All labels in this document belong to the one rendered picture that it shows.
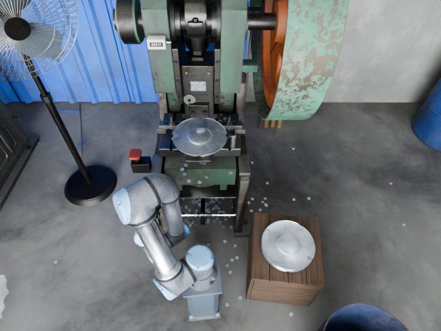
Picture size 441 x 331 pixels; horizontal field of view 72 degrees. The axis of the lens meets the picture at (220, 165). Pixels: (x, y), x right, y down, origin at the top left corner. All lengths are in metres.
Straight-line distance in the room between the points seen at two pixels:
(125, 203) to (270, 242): 0.92
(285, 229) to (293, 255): 0.15
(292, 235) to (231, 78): 0.91
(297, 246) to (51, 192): 1.83
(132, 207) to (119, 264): 1.10
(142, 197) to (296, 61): 0.69
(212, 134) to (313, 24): 0.82
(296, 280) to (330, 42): 1.15
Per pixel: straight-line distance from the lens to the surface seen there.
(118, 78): 3.03
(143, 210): 1.12
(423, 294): 2.39
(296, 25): 1.04
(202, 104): 1.52
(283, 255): 1.73
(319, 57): 1.08
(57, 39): 1.78
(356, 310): 1.73
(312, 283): 1.74
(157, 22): 1.30
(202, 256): 1.36
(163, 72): 1.40
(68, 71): 3.14
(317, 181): 2.55
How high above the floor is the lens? 1.92
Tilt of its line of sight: 50 degrees down
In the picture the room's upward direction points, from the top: 2 degrees clockwise
